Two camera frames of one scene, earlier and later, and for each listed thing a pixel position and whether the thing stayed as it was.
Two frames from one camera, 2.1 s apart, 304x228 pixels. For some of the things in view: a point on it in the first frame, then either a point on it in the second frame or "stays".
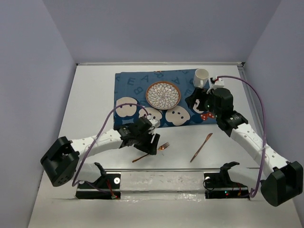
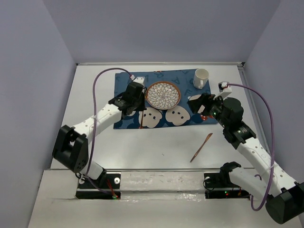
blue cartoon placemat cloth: [130, 104] stays
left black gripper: [148, 147] -> [141, 107]
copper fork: [161, 147] -> [145, 92]
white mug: [201, 77] stays
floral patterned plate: [163, 95] stays
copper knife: [198, 150] stays
